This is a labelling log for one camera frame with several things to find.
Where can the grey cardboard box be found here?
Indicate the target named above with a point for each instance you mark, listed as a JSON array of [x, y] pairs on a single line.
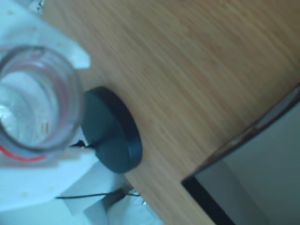
[[257, 175]]

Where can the black round disc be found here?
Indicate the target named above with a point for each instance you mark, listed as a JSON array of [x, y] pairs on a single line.
[[110, 131]]

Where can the clear bottle barcode red label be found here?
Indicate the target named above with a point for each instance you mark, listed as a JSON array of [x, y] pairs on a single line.
[[35, 105]]

